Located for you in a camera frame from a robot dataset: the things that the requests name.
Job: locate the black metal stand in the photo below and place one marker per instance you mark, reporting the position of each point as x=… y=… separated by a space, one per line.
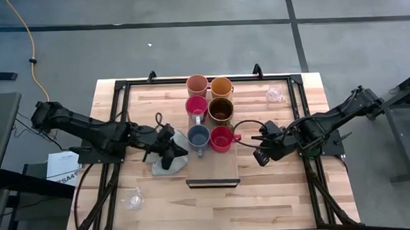
x=38 y=190

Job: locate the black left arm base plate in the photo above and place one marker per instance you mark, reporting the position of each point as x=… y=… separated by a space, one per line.
x=92 y=158

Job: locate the brown green glazed ceramic mug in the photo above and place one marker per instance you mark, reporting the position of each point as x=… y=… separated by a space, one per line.
x=220 y=111

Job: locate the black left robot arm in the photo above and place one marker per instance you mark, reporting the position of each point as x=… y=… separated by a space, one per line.
x=87 y=128

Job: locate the peach plastic cup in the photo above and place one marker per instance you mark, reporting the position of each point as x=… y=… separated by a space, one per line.
x=196 y=85

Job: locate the orange-yellow plastic cup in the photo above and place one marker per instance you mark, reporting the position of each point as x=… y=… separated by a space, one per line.
x=221 y=88

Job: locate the clear glass cup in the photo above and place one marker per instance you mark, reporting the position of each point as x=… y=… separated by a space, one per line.
x=134 y=200
x=274 y=94

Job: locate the grey crumpled cloth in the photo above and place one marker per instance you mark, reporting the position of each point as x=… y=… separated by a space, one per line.
x=159 y=170

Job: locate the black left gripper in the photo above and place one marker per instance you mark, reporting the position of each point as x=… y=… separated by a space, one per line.
x=164 y=141

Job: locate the white cardboard box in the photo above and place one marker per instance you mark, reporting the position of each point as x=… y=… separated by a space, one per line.
x=63 y=169

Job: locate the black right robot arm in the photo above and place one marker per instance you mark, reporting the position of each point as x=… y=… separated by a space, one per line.
x=330 y=120

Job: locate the light wooden shelf board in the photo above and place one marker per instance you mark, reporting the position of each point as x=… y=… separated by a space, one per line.
x=212 y=166

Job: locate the black frame clamp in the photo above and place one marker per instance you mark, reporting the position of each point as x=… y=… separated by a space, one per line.
x=151 y=76
x=257 y=71

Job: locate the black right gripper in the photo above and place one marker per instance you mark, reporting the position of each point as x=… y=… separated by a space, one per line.
x=279 y=144

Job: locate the black aluminium table frame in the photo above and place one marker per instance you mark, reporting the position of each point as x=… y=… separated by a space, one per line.
x=276 y=77

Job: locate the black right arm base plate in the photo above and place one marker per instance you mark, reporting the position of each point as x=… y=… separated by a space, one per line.
x=331 y=149

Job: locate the grey-blue mug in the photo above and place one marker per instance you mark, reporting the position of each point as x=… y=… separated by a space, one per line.
x=198 y=136

